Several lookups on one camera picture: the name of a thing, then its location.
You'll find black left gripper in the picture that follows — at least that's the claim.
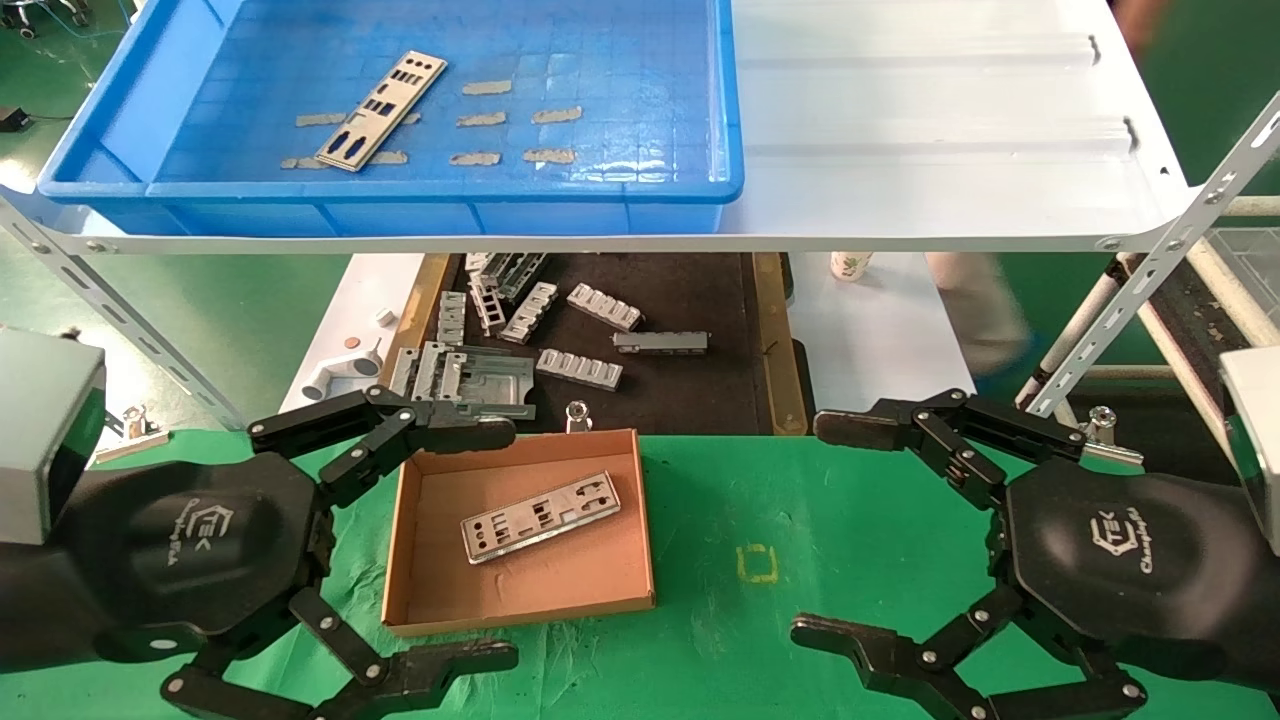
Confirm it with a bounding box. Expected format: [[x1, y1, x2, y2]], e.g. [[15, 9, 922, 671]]
[[0, 385, 519, 720]]

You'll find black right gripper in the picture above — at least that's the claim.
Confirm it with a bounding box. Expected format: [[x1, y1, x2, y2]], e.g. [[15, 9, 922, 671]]
[[790, 388, 1280, 720]]

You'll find metal slotted shield plate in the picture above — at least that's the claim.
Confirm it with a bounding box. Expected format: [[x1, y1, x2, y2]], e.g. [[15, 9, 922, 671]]
[[460, 472, 622, 566], [315, 50, 449, 173]]

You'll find shallow cardboard box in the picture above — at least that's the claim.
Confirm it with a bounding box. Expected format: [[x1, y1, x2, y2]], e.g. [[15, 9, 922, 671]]
[[381, 429, 657, 637]]

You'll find black wooden framed tray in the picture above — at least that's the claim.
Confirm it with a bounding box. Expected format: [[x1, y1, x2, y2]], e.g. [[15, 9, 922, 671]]
[[362, 252, 821, 437]]

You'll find clear plastic box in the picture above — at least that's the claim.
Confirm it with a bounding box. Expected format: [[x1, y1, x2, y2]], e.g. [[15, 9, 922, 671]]
[[1205, 226, 1280, 336]]

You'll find blue plastic tray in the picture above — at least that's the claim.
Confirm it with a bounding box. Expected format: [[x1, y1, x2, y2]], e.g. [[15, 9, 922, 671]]
[[37, 0, 746, 238]]

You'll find green table cloth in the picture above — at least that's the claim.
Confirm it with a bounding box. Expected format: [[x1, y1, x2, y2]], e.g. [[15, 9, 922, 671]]
[[0, 428, 1280, 720]]

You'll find large flat grey metal plate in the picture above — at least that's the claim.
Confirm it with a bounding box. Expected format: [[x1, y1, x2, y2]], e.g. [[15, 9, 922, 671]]
[[385, 342, 537, 421]]

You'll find white pipe fitting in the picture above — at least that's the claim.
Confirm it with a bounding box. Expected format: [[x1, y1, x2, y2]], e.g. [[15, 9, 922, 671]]
[[301, 338, 384, 402]]

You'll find grey finned metal part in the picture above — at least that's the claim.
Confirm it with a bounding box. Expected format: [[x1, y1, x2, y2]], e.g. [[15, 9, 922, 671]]
[[498, 281, 558, 345], [536, 348, 624, 391], [566, 283, 644, 332]]

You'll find ladder shaped metal part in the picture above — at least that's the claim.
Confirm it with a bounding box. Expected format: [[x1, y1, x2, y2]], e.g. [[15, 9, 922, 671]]
[[468, 272, 506, 337]]

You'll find person in beige trousers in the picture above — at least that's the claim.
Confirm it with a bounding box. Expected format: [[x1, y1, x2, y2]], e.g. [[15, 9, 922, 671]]
[[925, 0, 1171, 396]]

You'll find grey metal bar part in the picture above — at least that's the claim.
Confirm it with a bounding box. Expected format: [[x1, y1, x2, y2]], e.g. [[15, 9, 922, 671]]
[[612, 331, 710, 355]]

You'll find white pipe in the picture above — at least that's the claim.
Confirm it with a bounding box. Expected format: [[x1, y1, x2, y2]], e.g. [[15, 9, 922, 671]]
[[1195, 196, 1280, 218], [1040, 270, 1133, 386]]

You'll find black belt conveyor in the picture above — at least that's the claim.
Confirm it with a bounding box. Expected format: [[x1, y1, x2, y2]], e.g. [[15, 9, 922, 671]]
[[1115, 240, 1280, 481]]

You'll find grey perforated shelf strut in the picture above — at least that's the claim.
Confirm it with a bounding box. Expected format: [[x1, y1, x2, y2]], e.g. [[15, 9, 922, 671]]
[[1022, 92, 1280, 419], [0, 195, 246, 431]]

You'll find white shelf board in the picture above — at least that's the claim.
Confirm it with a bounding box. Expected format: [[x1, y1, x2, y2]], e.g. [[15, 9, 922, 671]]
[[0, 0, 1201, 254]]

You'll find wheeled chair base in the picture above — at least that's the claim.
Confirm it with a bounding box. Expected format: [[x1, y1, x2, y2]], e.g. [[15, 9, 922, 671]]
[[0, 0, 96, 41]]

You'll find dark metal bracket part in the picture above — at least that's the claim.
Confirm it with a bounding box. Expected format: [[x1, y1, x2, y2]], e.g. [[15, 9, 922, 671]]
[[480, 252, 549, 301]]

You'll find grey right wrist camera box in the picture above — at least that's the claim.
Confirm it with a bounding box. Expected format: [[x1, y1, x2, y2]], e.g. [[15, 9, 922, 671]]
[[1218, 347, 1280, 556]]

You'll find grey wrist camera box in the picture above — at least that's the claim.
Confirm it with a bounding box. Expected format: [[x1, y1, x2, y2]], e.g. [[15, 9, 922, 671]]
[[1218, 347, 1280, 556], [0, 328, 107, 547]]

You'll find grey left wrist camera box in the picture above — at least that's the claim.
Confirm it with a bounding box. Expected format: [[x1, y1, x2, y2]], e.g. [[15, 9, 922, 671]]
[[0, 328, 107, 547]]

